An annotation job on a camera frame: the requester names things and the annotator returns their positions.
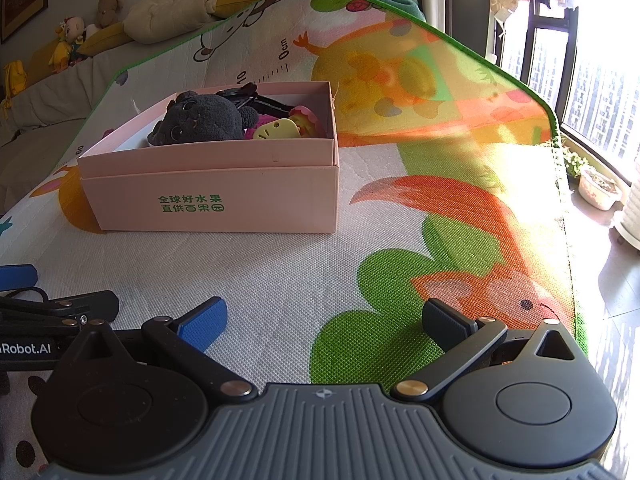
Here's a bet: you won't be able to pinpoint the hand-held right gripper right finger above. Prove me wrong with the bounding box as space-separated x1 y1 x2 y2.
391 299 592 402

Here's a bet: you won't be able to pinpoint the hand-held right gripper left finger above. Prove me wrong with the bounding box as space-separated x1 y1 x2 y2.
50 296 255 402

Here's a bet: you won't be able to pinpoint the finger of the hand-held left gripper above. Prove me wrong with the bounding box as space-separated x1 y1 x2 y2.
0 264 38 291
0 290 121 333

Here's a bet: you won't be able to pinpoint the pink cardboard box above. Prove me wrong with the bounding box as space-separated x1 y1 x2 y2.
76 80 342 235

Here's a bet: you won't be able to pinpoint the yellow plastic toy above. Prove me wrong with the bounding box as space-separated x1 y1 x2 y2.
251 118 302 142

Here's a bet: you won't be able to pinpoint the black plush toy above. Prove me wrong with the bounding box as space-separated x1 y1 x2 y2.
147 90 258 147

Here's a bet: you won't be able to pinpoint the pink yellow cupcake toy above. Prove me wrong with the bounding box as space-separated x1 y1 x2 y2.
289 104 320 137

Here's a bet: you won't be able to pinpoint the printed cartoon play mat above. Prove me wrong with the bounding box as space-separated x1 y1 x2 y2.
0 0 591 480

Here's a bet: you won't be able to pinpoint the grey sofa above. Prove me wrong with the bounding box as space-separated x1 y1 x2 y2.
0 42 123 211

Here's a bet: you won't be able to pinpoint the small yellow bag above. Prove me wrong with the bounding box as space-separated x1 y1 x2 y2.
2 60 28 97

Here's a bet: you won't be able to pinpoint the white bowl planter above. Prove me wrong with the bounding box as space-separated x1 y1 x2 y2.
579 166 625 212

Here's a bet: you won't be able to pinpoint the green balcony plants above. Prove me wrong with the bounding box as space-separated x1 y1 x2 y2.
560 132 591 178

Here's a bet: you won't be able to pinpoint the white plant pot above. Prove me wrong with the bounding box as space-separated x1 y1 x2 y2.
612 157 640 251

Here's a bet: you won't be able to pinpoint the yellow plush toy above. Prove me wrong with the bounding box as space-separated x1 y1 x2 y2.
47 39 75 73

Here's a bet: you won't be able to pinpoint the pink-faced plush doll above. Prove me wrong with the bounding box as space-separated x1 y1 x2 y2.
54 16 98 43

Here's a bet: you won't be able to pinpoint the yellow plush pillow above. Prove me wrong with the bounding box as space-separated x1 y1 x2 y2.
79 22 132 57

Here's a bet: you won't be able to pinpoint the brown plush animal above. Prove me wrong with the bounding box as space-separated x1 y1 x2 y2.
95 0 126 30

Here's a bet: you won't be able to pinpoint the cream plush pillow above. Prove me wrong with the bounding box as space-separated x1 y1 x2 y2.
121 0 222 45

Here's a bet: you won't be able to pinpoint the black window frame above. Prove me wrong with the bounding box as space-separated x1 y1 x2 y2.
487 10 640 186

